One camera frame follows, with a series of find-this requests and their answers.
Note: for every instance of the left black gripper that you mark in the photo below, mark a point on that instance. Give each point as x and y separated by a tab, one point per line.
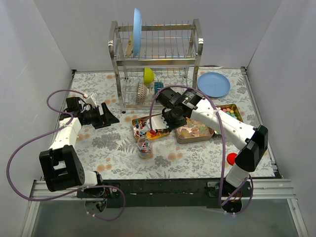
101	116

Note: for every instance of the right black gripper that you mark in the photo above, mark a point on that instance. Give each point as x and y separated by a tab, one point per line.
171	121

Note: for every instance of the popsicle candy tin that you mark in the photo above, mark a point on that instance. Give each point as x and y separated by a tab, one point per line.
193	132

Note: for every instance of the clear glass jar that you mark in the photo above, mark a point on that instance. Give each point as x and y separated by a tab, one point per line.
145	148

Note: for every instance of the star candy tin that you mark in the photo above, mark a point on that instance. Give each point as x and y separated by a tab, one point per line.
232	110

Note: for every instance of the steel dish rack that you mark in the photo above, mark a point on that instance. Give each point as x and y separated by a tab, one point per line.
172	50

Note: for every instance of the red jar lid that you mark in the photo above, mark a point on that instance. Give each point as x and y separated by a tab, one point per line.
231	158

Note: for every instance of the yellow plastic scoop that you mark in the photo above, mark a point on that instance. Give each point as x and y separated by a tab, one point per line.
156	135

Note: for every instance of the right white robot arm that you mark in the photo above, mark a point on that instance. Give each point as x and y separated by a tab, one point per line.
252	142

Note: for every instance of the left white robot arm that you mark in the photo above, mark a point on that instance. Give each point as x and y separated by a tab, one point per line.
60	164

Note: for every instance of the teal white mug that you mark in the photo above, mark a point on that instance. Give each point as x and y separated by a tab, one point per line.
158	86

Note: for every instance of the patterned bowl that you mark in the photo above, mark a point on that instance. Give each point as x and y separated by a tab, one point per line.
141	93

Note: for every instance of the yellow-green bowl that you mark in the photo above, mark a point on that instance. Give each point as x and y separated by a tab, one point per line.
148	76

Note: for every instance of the small blue plate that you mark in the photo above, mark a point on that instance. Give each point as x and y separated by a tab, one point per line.
213	84

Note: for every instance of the beige plate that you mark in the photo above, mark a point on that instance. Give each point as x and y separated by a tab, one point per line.
129	47

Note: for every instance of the large blue plate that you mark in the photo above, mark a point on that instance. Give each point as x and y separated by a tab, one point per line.
137	32

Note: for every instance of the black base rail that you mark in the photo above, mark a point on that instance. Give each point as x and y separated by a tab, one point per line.
162	193

